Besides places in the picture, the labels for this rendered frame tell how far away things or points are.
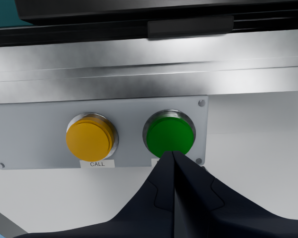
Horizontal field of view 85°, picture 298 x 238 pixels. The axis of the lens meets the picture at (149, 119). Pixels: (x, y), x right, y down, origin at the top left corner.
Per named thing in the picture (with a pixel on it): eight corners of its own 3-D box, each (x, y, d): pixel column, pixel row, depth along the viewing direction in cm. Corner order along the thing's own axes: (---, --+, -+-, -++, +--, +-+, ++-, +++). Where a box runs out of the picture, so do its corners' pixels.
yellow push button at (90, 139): (118, 151, 16) (113, 162, 14) (79, 152, 16) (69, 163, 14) (113, 113, 15) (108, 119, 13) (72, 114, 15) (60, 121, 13)
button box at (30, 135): (192, 140, 21) (206, 168, 15) (38, 144, 22) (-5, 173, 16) (194, 86, 19) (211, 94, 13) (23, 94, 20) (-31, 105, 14)
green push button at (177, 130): (188, 149, 16) (193, 160, 14) (148, 150, 16) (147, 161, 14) (189, 110, 15) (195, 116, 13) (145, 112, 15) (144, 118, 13)
